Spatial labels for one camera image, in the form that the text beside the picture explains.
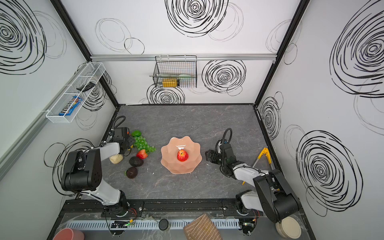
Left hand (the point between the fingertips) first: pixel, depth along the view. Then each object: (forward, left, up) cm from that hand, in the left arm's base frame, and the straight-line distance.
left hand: (129, 140), depth 97 cm
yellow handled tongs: (-5, -87, 0) cm, 87 cm away
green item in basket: (+27, -28, +32) cm, 50 cm away
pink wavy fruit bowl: (-10, -28, +2) cm, 30 cm away
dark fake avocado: (-15, -9, +3) cm, 18 cm away
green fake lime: (+6, -3, +1) cm, 6 cm away
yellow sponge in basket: (+23, -27, +30) cm, 46 cm away
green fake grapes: (-2, -8, +2) cm, 9 cm away
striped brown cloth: (-44, -48, 0) cm, 65 cm away
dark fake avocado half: (-21, -9, +3) cm, 23 cm away
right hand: (-7, -53, 0) cm, 53 cm away
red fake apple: (-11, -36, +4) cm, 38 cm away
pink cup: (-49, +6, +8) cm, 50 cm away
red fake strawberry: (-10, -12, +2) cm, 16 cm away
